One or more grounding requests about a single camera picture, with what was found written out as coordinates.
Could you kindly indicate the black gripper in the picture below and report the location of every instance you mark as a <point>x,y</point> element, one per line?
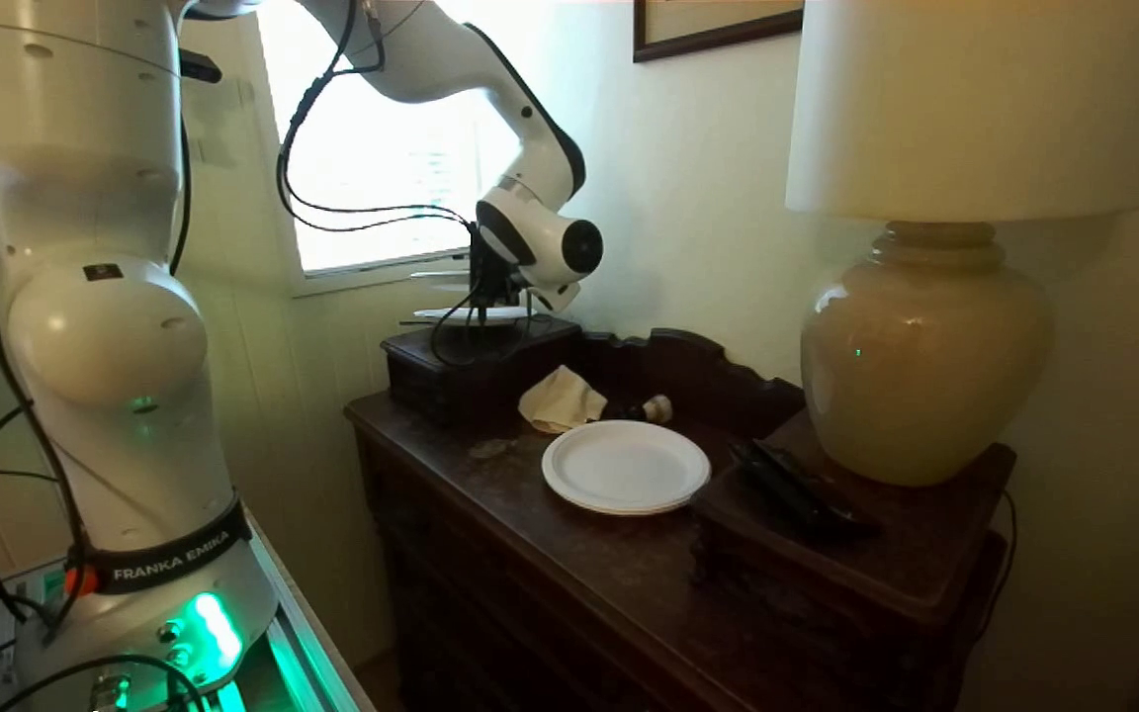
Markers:
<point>490,278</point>

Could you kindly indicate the white plate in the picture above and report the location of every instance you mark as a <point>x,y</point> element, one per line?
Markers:
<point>467,319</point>
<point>628,467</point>

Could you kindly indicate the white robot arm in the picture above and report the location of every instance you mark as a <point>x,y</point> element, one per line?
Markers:
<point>160,593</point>

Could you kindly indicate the white plate on box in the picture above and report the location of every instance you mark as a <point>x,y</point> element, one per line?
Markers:
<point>467,319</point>

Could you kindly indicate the dark wooden box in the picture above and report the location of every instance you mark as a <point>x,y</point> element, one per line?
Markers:
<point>471,373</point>

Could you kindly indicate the crumpled beige paper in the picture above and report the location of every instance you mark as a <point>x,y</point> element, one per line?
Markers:
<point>558,402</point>

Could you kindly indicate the small round beige object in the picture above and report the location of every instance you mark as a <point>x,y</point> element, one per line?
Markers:
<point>658,410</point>

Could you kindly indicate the dark framed picture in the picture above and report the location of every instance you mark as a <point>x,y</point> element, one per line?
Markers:
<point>692,25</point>

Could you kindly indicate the dark wooden dresser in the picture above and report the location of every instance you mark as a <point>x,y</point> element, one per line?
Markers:
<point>508,597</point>

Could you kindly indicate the black remote control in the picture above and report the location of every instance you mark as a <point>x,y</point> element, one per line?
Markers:
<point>804,504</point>

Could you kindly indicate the beige ceramic table lamp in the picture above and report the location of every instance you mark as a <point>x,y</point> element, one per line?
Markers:
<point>947,119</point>

